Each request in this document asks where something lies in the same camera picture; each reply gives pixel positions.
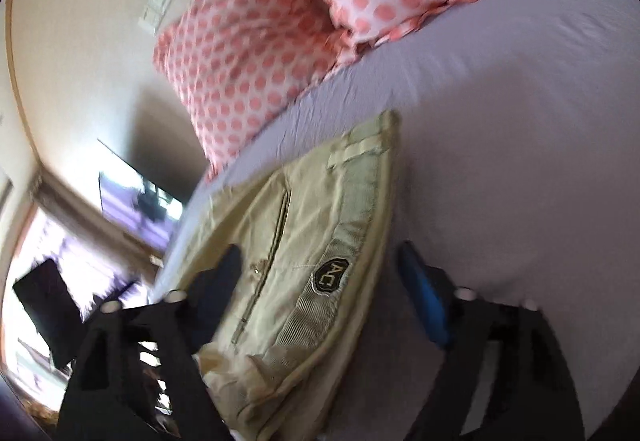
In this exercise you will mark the lavender bed sheet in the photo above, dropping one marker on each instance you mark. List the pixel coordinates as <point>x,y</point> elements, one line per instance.
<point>518,165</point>

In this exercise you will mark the left polka dot pillow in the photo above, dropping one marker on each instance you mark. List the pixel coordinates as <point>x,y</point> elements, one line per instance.
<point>236,64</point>

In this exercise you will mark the khaki pants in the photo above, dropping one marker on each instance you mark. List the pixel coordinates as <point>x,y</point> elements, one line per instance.
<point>312,234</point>

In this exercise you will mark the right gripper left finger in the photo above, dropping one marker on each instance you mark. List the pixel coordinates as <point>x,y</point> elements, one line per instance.
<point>135,377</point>

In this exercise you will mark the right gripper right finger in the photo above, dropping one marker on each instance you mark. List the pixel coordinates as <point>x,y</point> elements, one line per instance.
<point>532,395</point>

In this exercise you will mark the brown curtain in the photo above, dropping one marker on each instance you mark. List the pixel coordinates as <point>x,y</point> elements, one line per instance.
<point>88,225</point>

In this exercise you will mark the dark framed mirror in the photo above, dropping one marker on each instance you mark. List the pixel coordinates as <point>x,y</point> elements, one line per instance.
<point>136,204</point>

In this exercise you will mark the white wall socket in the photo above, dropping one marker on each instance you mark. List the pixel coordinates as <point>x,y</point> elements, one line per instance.
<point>150,20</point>

